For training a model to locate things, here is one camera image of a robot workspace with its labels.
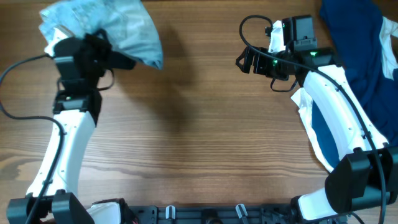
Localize light blue denim shorts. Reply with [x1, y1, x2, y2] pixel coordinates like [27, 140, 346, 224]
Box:
[39, 0, 164, 70]

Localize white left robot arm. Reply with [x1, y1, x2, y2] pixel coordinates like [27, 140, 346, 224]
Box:
[6, 29, 139, 223]

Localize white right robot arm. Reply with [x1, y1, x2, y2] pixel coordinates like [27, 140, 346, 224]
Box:
[236, 47, 397, 223]

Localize blue and white shirt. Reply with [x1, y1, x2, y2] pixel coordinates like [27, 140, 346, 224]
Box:
[291, 0, 397, 172]

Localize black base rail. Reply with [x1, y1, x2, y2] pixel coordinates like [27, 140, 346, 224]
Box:
[130, 204, 309, 224]

